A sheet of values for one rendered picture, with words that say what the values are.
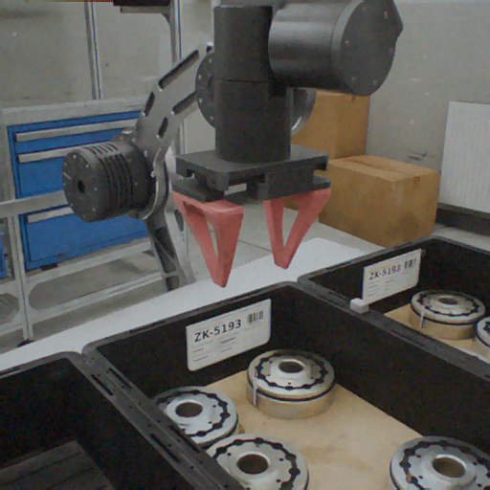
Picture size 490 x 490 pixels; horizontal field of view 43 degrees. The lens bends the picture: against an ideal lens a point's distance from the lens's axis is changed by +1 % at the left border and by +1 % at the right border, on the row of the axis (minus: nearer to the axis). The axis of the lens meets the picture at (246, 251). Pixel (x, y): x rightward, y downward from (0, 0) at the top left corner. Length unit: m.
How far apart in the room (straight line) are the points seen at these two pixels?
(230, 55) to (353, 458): 0.43
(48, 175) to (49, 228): 0.21
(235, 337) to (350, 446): 0.19
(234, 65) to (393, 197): 3.20
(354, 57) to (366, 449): 0.43
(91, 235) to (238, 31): 2.29
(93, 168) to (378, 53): 1.10
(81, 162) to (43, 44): 2.02
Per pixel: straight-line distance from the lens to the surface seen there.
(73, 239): 2.65
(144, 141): 1.51
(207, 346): 0.76
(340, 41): 0.38
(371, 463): 0.68
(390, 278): 0.96
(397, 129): 4.29
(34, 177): 2.52
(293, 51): 0.40
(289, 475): 0.61
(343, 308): 0.75
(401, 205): 3.67
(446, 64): 4.09
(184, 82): 1.37
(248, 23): 0.44
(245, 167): 0.43
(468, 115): 3.91
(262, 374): 0.74
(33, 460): 0.71
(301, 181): 0.47
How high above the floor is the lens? 1.25
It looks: 21 degrees down
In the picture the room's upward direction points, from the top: straight up
